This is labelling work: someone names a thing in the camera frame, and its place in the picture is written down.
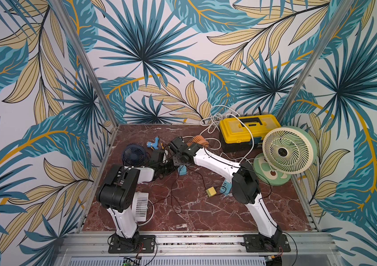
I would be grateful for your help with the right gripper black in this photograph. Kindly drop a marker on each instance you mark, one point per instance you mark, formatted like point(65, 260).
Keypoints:
point(177, 146)

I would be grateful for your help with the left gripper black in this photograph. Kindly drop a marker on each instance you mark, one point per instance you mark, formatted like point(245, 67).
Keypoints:
point(172, 167)

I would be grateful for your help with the teal power strip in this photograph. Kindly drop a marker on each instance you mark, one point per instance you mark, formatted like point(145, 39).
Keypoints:
point(182, 170)
point(225, 188)

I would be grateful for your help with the yellow plug adapter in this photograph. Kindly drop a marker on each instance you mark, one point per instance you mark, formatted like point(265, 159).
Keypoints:
point(211, 192)

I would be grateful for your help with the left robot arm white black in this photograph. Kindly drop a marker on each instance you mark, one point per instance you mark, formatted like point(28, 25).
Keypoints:
point(116, 195)

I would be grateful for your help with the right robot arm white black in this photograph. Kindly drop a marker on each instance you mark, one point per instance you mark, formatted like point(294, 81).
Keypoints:
point(245, 184)

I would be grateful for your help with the navy blue desk fan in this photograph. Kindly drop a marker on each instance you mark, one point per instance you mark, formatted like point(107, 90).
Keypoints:
point(134, 155)

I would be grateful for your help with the white flat fan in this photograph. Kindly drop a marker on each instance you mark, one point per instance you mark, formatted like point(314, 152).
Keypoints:
point(140, 206)

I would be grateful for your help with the green round fan base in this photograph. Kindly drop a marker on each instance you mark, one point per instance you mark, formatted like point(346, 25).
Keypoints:
point(267, 173)

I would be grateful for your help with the large green white fan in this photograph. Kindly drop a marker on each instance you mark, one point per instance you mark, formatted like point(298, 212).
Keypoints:
point(289, 149)

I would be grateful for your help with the yellow plastic toolbox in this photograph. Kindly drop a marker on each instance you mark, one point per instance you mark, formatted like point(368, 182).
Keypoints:
point(244, 133)

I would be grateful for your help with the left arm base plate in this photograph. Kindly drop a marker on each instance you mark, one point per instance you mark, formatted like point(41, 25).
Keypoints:
point(137, 244)

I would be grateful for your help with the aluminium front rail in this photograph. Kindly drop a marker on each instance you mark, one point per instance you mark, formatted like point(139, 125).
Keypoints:
point(200, 249)

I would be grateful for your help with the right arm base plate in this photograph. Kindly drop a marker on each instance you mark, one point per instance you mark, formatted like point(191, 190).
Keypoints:
point(260, 244)

